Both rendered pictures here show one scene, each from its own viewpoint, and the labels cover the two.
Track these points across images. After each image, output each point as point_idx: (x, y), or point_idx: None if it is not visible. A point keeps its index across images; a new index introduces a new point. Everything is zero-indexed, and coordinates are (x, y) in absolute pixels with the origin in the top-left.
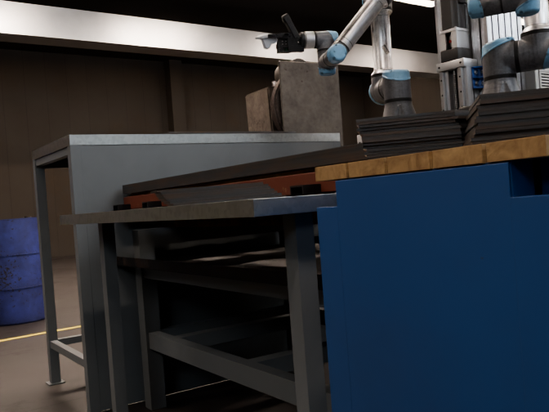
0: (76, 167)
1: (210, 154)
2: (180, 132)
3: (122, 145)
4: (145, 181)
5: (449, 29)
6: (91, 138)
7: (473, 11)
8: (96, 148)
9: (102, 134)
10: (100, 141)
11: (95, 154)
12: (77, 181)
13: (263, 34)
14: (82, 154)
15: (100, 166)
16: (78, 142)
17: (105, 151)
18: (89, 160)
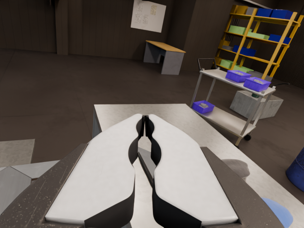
0: (93, 125)
1: None
2: (145, 165)
3: (99, 133)
4: None
5: None
6: (96, 115)
7: None
8: (96, 122)
9: (97, 116)
10: (97, 120)
11: (96, 125)
12: (92, 132)
13: (113, 125)
14: (94, 120)
15: (96, 135)
16: (94, 112)
17: (97, 128)
18: (95, 126)
